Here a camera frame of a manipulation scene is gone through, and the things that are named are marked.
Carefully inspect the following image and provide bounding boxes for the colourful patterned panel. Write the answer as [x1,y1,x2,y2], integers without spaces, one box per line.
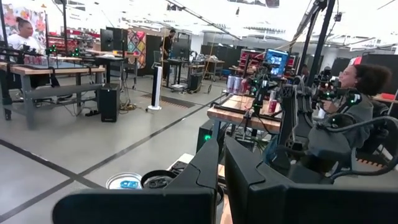
[127,29,147,70]

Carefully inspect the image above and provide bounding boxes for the black computer tower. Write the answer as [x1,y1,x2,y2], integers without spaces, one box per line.
[98,83,121,123]

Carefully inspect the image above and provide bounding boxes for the colourful floral poster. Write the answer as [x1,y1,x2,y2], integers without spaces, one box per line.
[0,2,48,47]

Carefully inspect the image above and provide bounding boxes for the black overhead rig post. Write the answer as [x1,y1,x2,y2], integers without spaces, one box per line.
[297,0,337,88]

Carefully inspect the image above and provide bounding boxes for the background silver can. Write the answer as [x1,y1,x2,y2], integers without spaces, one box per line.
[226,75,235,95]

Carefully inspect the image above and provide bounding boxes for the red storage bin rack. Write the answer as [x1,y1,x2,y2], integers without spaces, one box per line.
[238,49,297,70]

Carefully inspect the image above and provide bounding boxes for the tangle of floor cables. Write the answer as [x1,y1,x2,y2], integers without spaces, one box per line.
[119,74,138,112]

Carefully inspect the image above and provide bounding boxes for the wooden-top grey workbench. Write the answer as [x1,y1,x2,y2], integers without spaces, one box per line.
[0,61,107,131]

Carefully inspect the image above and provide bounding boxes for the monitor with blue screen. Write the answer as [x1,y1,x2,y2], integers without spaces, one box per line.
[264,48,289,78]

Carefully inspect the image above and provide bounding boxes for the blue silver beverage can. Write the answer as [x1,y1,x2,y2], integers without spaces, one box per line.
[105,172,144,190]

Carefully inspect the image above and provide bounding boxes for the striped floor mat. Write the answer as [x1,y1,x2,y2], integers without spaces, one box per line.
[141,93,197,110]

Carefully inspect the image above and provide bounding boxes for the wooden table black rails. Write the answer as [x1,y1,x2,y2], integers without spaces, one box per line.
[206,92,283,135]

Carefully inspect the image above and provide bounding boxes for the black computer monitor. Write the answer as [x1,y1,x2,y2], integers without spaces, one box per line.
[112,27,129,52]
[99,28,114,52]

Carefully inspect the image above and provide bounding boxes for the black computer green light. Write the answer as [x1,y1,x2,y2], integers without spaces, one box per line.
[196,119,216,154]

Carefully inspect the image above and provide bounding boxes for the white tower fan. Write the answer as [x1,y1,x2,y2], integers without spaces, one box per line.
[147,65,164,112]

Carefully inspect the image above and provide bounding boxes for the person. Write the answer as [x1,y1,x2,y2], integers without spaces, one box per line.
[160,29,177,62]
[6,17,44,54]
[322,63,393,152]

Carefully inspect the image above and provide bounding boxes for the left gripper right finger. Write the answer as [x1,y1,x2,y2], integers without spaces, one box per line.
[224,135,398,224]

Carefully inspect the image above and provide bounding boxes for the black desk with monitor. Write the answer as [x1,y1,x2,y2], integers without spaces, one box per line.
[164,40,192,91]

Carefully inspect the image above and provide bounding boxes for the background red can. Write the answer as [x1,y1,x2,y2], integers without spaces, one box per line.
[240,77,250,96]
[267,99,279,114]

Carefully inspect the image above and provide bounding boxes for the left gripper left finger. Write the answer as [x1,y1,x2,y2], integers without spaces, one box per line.
[52,138,220,224]

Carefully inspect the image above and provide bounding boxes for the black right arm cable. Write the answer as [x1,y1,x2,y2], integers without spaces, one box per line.
[317,115,398,182]

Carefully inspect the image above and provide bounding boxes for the black metal rig frame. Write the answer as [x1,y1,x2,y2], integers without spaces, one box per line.
[0,0,68,57]

